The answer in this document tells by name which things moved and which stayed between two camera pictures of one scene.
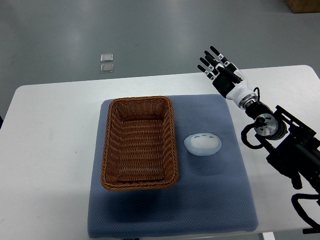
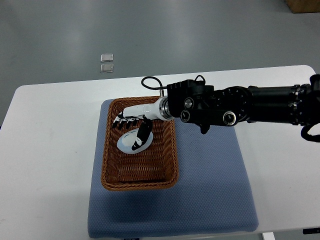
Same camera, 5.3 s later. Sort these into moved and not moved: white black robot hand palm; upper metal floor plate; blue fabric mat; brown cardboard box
Moved: white black robot hand palm
Not moved: upper metal floor plate; blue fabric mat; brown cardboard box
